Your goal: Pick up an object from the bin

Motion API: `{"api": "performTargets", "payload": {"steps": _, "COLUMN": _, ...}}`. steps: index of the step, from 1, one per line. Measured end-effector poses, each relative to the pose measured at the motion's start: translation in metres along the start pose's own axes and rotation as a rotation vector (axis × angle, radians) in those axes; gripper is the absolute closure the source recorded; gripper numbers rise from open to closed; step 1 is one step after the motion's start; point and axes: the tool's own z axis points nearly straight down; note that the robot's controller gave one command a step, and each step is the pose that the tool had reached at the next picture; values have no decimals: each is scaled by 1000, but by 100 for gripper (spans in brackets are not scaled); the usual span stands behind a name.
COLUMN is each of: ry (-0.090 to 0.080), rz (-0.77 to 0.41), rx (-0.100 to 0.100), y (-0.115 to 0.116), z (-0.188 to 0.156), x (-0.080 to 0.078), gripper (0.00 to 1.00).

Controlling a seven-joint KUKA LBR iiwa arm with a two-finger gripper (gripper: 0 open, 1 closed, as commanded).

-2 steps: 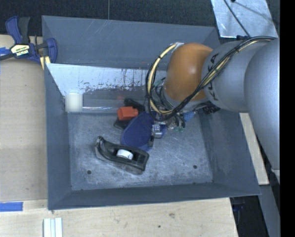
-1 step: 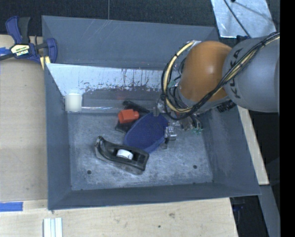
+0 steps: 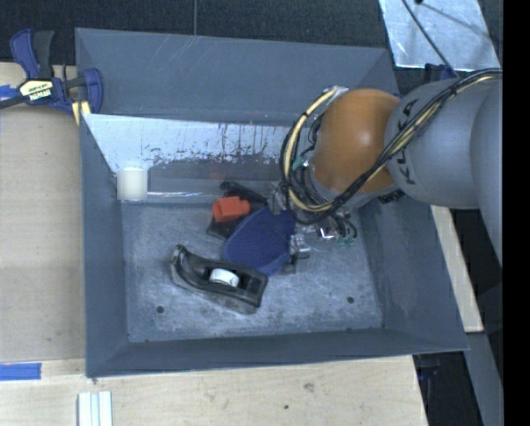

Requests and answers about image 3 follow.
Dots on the black tool with orange block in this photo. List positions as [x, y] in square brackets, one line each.
[230, 209]

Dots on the pale wood board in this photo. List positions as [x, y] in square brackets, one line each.
[40, 238]

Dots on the white cup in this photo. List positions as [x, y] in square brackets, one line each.
[132, 183]

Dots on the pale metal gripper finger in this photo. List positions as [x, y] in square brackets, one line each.
[301, 247]
[277, 200]

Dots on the black tape dispenser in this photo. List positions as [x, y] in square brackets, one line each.
[215, 278]

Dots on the grey metal bin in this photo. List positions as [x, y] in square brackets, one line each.
[229, 73]

